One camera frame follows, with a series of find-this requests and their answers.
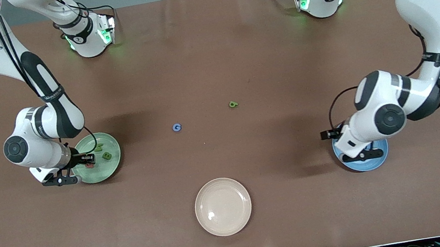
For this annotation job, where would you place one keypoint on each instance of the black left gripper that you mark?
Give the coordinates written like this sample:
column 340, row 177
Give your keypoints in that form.
column 329, row 134

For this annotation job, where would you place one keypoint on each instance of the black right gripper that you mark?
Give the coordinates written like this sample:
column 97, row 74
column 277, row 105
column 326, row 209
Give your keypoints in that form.
column 77, row 158

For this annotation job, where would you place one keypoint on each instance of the red letter Q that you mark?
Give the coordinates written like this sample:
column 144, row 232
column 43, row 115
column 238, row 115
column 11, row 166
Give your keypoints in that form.
column 89, row 165

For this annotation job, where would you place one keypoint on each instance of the green letter N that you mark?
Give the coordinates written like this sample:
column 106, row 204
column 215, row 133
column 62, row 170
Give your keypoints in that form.
column 98, row 147

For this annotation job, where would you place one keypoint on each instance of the green letter B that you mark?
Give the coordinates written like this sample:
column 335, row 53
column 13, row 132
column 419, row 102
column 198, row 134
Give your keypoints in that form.
column 107, row 156

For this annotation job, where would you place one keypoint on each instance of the blue letter G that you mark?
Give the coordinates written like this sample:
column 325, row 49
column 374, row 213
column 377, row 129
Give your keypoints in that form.
column 177, row 127

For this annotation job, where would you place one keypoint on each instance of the green lowercase letter q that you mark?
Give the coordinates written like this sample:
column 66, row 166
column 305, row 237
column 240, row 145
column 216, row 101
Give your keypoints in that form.
column 233, row 104

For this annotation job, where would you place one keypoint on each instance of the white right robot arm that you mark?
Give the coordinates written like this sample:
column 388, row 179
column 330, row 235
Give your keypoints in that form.
column 30, row 153

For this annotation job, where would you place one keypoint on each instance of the green plate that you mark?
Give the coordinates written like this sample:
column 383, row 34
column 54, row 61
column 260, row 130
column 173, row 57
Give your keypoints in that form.
column 110, row 169

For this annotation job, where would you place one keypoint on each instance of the blue plate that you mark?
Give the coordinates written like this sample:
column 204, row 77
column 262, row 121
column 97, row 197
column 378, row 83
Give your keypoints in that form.
column 363, row 165

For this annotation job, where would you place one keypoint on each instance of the beige plate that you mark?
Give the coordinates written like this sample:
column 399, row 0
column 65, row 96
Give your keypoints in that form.
column 223, row 207

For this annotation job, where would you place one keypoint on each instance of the brown table mat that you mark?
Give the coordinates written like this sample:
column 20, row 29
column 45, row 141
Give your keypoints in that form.
column 200, row 56

